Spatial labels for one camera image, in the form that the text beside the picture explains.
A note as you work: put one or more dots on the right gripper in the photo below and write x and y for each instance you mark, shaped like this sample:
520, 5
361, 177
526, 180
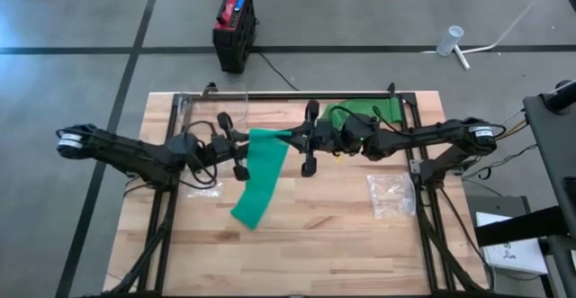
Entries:
310, 109

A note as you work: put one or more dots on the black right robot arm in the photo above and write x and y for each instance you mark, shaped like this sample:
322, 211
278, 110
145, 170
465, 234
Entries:
427, 136

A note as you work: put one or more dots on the white cardboard box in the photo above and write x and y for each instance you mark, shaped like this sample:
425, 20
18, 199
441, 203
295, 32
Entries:
513, 257

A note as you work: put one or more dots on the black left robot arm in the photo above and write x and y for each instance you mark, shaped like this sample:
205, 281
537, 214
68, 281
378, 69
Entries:
112, 145

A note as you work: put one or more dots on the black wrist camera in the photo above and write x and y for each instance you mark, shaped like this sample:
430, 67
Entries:
330, 136
220, 145

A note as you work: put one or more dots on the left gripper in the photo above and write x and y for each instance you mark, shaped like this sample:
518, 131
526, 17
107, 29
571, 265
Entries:
242, 173

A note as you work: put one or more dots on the clear plastic bag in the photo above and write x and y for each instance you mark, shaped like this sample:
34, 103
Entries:
204, 192
390, 196

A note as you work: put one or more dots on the black side cart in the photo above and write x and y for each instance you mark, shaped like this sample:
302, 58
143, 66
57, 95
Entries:
553, 154

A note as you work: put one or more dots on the red black power station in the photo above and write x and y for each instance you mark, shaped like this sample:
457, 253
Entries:
236, 5

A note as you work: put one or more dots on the white lamp stand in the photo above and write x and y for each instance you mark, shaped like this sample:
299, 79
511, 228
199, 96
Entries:
461, 57

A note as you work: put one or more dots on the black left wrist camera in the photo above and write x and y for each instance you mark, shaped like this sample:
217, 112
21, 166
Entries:
220, 145

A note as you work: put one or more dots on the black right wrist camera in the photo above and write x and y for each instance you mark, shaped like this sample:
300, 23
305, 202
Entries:
330, 136

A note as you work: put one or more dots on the dark green bandage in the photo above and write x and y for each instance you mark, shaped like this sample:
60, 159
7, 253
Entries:
355, 107

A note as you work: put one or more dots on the teal elastic bandage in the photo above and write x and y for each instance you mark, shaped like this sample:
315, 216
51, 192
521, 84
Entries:
263, 172

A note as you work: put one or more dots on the translucent white plastic cup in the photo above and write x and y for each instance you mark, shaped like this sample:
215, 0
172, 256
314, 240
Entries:
450, 41

